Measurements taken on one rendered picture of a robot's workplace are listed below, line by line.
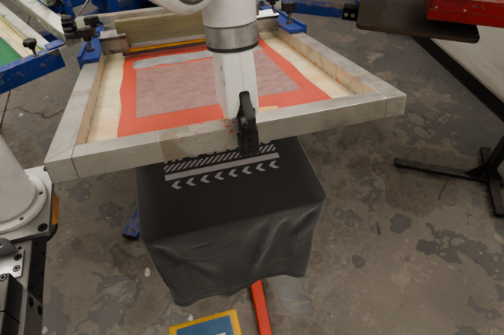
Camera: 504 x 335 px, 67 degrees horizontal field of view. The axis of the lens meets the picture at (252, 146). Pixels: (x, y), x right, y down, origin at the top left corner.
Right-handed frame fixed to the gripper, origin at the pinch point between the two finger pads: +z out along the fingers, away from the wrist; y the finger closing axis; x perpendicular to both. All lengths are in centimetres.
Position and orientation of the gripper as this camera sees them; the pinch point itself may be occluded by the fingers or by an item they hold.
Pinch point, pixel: (241, 134)
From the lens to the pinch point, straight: 62.4
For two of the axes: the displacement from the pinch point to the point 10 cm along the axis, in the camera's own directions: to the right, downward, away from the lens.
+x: 9.6, -2.0, 1.8
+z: 0.8, 8.5, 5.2
